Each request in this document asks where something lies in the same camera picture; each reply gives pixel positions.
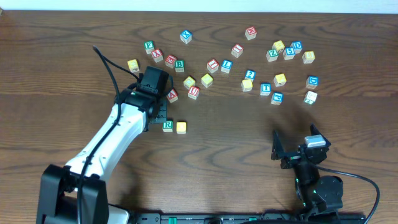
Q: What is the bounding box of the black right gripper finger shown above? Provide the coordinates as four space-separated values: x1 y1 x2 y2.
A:
310 124 331 146
271 130 284 161

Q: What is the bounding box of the green R letter block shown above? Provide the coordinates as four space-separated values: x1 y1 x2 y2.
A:
162 120 174 132

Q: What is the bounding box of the yellow O letter block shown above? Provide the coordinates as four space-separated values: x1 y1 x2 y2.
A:
176 121 187 134

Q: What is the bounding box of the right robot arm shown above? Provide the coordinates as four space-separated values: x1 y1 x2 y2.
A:
271 125 343 221

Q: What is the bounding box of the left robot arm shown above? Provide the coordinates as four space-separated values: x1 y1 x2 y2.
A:
36 67 172 223

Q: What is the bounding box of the red A letter block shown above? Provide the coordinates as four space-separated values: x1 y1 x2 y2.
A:
167 89 178 103

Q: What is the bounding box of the green 7 number block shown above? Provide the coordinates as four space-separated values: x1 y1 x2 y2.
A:
303 91 318 105

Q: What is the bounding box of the red U block centre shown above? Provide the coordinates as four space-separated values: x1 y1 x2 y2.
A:
188 86 200 100

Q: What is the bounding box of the yellow block centre left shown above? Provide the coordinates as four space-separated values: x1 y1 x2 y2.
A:
183 76 196 90

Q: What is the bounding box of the blue D block right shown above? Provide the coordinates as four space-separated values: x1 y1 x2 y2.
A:
306 76 319 90

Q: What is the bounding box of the blue d block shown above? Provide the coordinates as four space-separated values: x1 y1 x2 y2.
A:
306 76 319 90
290 41 303 54

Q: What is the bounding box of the yellow block far left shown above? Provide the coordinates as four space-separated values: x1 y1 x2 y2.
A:
127 59 140 73

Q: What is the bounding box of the green B letter block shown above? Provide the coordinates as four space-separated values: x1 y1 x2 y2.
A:
175 60 185 73

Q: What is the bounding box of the red E letter block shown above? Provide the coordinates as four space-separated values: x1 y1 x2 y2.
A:
165 55 177 68

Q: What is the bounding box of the red X letter block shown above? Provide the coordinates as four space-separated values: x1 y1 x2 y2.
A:
150 49 164 63

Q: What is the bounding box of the yellow block centre right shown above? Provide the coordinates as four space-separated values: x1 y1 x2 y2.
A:
201 73 213 88

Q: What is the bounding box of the yellow K letter block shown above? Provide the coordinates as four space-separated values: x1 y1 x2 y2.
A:
274 73 287 86

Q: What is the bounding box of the blue T letter block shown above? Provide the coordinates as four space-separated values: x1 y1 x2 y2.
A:
260 83 271 96

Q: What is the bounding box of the green F letter block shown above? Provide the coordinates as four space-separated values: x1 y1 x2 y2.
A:
144 40 155 54

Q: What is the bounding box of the yellow S letter block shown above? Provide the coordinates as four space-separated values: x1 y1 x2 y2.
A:
241 79 253 92

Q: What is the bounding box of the red I block centre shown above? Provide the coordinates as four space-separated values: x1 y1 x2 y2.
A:
206 58 219 73

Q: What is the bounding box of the red i block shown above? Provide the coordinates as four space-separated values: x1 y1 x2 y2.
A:
231 44 244 58
206 58 219 73

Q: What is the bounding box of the yellow 8 number block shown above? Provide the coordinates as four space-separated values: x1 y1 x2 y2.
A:
302 51 315 64

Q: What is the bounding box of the blue 2 number block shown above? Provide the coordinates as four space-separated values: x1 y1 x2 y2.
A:
244 70 256 82

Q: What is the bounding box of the blue X letter block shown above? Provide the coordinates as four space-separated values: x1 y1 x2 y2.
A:
180 30 192 44

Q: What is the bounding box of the blue 5 number block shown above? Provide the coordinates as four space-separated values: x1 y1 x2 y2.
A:
283 47 295 60

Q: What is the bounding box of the blue L letter block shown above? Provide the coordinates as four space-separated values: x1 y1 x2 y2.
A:
221 60 233 73

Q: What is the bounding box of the blue D block upper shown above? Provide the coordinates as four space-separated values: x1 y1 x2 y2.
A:
290 41 303 54

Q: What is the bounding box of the green Z letter block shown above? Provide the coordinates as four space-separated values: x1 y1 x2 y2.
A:
266 49 279 62

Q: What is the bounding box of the yellow block upper right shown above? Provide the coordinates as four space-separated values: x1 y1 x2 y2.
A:
272 40 285 54

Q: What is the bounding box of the red I block upper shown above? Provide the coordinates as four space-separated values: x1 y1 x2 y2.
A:
231 44 244 58

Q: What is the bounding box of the red M letter block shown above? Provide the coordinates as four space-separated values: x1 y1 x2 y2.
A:
245 26 257 40

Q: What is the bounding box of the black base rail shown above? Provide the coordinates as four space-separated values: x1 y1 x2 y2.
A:
108 213 366 224

